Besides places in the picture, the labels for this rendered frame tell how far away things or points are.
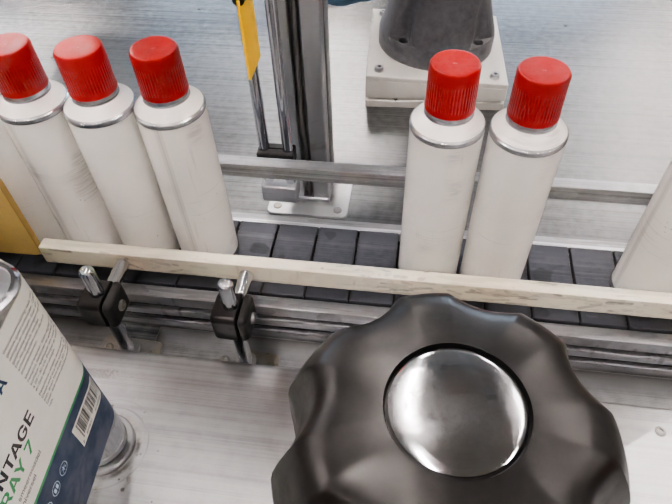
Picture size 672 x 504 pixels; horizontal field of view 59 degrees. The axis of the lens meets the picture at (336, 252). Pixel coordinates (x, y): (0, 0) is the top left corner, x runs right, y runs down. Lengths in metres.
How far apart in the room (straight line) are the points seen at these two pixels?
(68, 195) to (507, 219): 0.34
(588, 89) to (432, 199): 0.47
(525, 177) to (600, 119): 0.41
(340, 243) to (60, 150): 0.25
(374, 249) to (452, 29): 0.33
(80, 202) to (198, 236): 0.10
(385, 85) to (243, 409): 0.46
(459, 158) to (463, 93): 0.05
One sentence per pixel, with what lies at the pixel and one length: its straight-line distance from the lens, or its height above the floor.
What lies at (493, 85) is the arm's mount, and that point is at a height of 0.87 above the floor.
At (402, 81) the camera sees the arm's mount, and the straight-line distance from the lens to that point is 0.77.
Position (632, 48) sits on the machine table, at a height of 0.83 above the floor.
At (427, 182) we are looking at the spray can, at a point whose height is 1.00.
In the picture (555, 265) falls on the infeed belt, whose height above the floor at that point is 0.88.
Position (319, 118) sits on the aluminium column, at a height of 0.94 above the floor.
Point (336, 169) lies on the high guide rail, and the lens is 0.50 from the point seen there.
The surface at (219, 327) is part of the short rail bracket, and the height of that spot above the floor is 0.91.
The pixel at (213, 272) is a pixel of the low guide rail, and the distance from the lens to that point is 0.51.
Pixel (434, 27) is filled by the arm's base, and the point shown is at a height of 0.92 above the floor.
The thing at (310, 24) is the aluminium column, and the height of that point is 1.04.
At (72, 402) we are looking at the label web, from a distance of 0.38.
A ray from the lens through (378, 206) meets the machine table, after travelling 0.65.
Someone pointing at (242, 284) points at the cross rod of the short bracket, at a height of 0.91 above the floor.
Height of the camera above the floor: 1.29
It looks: 49 degrees down
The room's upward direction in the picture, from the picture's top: 3 degrees counter-clockwise
